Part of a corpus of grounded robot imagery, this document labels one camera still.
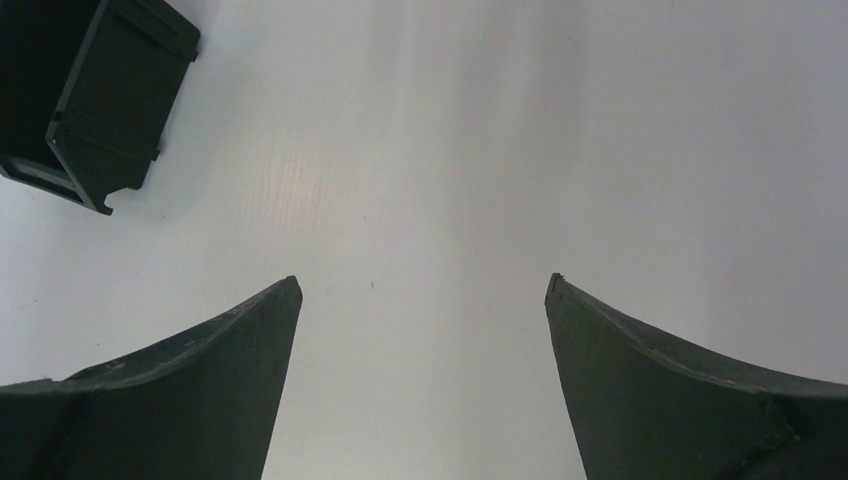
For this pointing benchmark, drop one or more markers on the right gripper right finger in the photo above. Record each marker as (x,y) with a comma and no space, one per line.
(646,404)

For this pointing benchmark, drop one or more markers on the black plastic storage bin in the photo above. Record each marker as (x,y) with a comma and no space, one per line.
(87,88)

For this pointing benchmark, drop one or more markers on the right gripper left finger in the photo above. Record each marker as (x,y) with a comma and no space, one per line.
(200,404)

